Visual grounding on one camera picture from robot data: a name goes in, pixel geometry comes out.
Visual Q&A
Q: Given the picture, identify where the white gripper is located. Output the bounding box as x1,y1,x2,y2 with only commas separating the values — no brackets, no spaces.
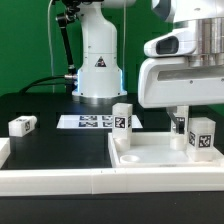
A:
138,28,224,134

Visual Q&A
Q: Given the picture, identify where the white square tabletop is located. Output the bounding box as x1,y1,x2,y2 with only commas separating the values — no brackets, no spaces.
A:
108,132,224,168

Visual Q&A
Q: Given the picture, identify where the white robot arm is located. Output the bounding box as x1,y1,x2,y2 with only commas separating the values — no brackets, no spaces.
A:
56,0,224,118

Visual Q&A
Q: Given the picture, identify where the white U-shaped obstacle fence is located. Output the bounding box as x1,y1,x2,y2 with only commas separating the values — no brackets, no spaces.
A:
0,138,224,196

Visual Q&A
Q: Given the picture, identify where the white marker base plate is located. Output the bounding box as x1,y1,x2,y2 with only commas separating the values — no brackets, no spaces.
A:
57,115,142,129

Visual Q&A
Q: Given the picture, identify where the black cable bundle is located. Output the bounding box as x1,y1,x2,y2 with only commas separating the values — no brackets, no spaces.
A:
18,75,79,94

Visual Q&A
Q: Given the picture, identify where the white thin cable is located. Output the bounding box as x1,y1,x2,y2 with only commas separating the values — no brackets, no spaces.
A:
47,0,56,94

